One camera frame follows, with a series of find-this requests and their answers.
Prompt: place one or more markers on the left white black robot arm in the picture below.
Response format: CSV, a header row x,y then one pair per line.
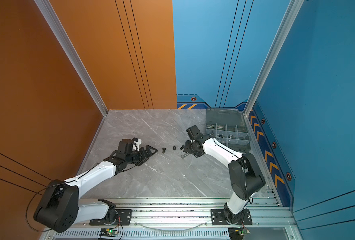
x,y
59,206

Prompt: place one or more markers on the left aluminium corner post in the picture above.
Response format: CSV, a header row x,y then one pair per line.
x,y
62,37

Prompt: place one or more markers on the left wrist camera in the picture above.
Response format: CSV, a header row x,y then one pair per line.
x,y
136,144

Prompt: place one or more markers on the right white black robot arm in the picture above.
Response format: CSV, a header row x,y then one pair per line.
x,y
246,177

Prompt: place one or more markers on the right aluminium corner post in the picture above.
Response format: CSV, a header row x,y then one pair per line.
x,y
277,43

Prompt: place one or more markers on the right green circuit board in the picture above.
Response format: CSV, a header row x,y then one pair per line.
x,y
237,234

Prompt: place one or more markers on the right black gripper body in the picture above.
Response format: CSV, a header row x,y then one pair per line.
x,y
190,147

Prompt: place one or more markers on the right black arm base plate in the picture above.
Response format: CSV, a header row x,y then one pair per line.
x,y
226,217

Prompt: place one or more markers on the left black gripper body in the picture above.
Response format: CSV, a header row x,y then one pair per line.
x,y
135,158

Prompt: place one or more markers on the left green circuit board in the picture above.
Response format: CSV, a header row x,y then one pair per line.
x,y
108,233

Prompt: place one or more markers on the green circuit board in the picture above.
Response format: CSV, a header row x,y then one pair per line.
x,y
237,234
108,233

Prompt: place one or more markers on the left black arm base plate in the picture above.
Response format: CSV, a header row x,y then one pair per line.
x,y
113,218

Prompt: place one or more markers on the aluminium rail frame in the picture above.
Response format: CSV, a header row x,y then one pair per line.
x,y
263,211

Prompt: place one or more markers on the aluminium corner post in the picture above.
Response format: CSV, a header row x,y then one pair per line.
x,y
62,37
277,43

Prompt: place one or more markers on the grey compartment organizer box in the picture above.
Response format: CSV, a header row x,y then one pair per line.
x,y
229,128

